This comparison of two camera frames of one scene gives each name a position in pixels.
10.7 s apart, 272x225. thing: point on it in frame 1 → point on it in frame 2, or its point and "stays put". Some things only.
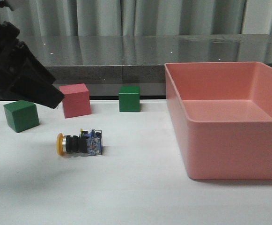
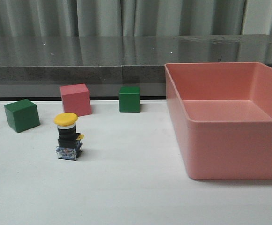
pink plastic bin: (230, 117) stays put
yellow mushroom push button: (89, 142) → (69, 142)
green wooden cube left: (21, 115) stays put
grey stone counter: (106, 61) stays put
